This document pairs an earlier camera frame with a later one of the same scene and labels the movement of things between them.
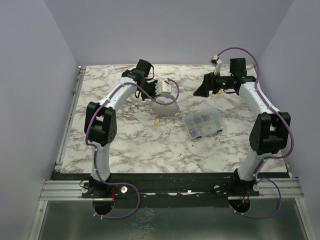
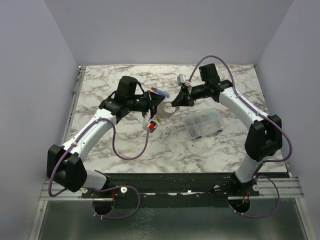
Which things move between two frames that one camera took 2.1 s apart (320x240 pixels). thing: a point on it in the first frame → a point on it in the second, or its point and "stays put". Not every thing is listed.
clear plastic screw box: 203,124 stays put
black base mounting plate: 175,190 stays put
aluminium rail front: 72,190 stays put
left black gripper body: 150,88 → 142,104
